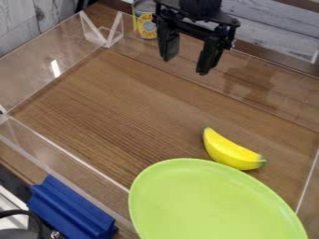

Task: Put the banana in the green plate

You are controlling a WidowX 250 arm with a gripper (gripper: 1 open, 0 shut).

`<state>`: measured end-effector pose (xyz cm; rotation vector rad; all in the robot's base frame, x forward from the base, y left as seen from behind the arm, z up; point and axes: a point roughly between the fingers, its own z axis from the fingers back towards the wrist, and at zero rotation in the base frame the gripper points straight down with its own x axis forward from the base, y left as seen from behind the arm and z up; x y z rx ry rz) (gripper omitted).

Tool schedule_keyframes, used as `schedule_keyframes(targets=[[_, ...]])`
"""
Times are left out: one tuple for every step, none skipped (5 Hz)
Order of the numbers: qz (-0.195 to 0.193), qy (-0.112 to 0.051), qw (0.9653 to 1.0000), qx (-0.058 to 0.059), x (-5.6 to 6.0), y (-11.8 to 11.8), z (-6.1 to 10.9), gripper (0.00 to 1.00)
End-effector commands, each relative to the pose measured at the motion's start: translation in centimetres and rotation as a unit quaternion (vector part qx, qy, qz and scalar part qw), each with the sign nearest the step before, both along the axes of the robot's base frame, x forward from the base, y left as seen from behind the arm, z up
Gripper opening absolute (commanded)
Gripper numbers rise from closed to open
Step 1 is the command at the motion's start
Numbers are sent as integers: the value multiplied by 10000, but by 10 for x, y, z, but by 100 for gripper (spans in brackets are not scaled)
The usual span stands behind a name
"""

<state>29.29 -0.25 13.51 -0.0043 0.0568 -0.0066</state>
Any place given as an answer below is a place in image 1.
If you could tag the blue plastic block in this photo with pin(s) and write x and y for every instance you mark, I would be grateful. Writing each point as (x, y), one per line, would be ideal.
(68, 212)

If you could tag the green plate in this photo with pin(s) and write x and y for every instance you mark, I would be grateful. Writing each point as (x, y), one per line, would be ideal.
(194, 199)

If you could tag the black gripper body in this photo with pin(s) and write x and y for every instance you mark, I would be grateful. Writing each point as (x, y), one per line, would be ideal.
(200, 19)

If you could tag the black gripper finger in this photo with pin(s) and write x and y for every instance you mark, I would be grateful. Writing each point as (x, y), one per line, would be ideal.
(208, 56)
(168, 40)

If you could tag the yellow labelled tin can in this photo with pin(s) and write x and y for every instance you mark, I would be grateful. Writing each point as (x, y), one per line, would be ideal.
(143, 10)

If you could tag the yellow toy banana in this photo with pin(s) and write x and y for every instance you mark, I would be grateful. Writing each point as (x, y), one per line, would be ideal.
(228, 153)

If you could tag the clear acrylic corner bracket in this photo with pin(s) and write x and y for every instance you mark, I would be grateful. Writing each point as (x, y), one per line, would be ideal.
(103, 36)

